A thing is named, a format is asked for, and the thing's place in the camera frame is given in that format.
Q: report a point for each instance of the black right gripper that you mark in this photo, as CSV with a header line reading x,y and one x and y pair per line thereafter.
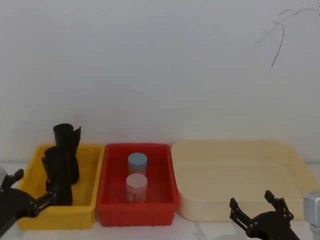
x,y
271,226

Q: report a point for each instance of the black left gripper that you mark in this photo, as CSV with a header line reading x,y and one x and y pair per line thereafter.
x,y
13,203

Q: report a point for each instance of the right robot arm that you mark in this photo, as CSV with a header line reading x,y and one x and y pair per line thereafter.
x,y
312,210

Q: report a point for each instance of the cream plastic tray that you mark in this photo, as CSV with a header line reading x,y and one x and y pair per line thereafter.
x,y
232,175

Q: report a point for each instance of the yellow plastic bin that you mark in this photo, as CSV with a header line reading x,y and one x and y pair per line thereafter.
x,y
86,180

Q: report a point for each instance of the red plastic bin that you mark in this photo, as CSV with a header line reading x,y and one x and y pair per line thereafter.
x,y
160,185

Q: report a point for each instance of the clear jar with pink lid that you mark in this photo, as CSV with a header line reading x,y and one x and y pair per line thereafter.
x,y
136,186

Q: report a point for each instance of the clear jar with blue lid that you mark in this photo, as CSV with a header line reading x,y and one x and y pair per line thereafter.
x,y
137,161

